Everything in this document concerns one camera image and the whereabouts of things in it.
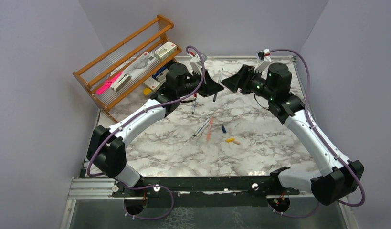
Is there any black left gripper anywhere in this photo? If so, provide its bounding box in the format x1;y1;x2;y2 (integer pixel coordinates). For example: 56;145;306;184
177;68;223;98

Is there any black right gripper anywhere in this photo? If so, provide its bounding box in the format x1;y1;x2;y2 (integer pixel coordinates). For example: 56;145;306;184
222;64;276;101

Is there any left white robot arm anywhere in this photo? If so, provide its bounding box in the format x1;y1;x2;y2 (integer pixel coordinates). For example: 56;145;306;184
86;63;223;196

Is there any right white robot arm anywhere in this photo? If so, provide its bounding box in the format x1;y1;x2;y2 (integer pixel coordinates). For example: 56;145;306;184
222;63;364;206

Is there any orange pen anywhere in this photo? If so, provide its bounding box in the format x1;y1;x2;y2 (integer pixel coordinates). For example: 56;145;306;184
206;117;213;142

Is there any white blue tip marker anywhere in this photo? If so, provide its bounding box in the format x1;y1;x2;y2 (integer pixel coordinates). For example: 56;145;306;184
192;117;211;137

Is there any green white deli box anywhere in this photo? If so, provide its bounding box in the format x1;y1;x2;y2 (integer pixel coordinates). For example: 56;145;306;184
154;41;177;61

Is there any blue grey stapler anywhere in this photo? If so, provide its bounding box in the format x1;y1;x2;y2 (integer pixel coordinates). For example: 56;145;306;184
152;65;168;81

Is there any beige deli staples box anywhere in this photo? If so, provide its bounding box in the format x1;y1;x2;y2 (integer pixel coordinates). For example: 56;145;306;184
143;77;161;92

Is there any yellow grey eraser block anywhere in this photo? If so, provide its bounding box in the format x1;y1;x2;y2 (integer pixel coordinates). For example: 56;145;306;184
142;88;153;97

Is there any long white printed box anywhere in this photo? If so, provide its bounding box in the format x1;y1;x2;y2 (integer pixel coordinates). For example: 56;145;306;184
121;52;159;79

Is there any wooden shelf rack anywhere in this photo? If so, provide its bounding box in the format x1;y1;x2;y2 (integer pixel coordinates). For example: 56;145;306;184
73;14;182;123

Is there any pink highlighter marker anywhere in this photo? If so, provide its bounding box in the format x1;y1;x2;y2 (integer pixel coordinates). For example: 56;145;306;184
95;71;123;95

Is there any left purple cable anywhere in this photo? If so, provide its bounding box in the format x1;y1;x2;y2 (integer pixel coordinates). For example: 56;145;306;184
86;45;206;221

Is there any purple cable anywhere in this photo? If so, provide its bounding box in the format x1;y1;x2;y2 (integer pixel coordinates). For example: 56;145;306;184
268;48;367;219
86;45;206;221

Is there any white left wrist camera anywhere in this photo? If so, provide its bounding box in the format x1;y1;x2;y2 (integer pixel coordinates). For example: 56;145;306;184
188;52;208;76

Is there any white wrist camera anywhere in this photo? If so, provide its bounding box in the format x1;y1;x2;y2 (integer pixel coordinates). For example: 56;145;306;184
254;49;272;73
188;52;208;76

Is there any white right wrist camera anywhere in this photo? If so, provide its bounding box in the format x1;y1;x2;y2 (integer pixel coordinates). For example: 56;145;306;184
254;49;272;73

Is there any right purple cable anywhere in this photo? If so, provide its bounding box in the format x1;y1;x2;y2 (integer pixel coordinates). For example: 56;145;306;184
268;48;367;219

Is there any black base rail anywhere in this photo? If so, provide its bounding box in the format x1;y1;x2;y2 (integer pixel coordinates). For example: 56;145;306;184
112;176;299;208

